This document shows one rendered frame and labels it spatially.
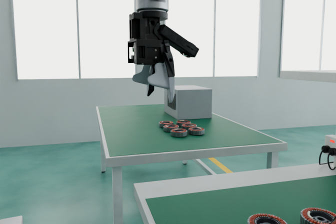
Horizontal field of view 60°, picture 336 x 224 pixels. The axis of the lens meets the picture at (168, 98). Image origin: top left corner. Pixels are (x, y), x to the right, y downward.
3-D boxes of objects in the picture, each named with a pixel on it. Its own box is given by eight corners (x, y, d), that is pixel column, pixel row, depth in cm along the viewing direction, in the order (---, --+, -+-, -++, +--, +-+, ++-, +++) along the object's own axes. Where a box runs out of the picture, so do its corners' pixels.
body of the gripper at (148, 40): (127, 66, 70) (126, 14, 68) (160, 66, 73) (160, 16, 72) (137, 66, 63) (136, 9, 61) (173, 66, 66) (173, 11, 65)
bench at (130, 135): (109, 290, 160) (105, 157, 151) (97, 170, 337) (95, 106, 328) (282, 255, 189) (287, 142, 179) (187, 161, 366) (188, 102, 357)
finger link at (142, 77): (128, 89, 77) (133, 60, 71) (149, 88, 79) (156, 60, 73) (131, 97, 74) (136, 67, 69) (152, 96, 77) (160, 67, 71)
